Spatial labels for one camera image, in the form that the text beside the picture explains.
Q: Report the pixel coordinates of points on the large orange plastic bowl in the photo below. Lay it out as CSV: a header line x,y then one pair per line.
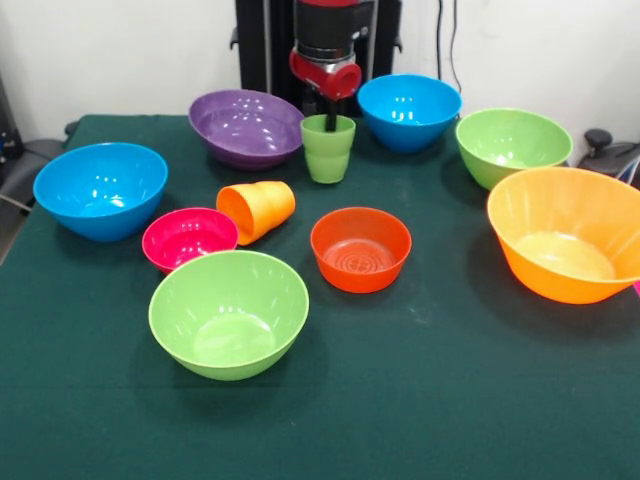
x,y
565,240

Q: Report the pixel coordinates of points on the pink plastic bowl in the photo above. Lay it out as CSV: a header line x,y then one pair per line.
x,y
185,240

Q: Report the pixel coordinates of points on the green plastic bowl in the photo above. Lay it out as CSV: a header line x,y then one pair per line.
x,y
512,142
227,325

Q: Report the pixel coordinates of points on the purple plastic bowl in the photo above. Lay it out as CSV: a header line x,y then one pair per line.
x,y
245,130

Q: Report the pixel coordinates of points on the red-orange plastic bowl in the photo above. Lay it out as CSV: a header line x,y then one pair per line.
x,y
360,275

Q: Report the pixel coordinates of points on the green plastic cup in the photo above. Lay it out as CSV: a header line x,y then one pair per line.
x,y
327,160

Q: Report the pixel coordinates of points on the blue plastic bowl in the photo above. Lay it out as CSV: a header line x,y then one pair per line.
x,y
100,195
409,112

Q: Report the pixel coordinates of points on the dark grey chair base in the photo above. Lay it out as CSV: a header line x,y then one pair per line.
x,y
30,165
607,155

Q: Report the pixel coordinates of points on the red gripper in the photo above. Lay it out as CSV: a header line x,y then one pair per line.
x,y
325,80

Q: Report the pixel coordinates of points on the dark green table cloth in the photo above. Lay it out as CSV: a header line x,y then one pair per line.
x,y
320,430

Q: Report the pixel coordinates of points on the orange plastic cup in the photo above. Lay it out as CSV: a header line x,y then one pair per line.
x,y
265,207

